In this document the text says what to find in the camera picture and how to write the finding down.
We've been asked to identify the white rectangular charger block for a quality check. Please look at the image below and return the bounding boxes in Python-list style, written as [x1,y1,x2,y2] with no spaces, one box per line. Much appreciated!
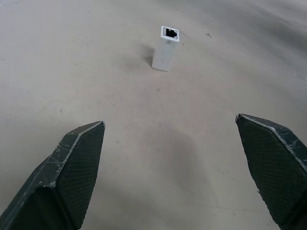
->
[151,25,181,72]

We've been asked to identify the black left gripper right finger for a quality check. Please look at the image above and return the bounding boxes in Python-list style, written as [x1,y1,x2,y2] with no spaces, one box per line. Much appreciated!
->
[235,113,307,230]

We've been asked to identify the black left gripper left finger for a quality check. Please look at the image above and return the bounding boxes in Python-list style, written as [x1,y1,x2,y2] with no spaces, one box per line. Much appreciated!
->
[0,120,106,230]

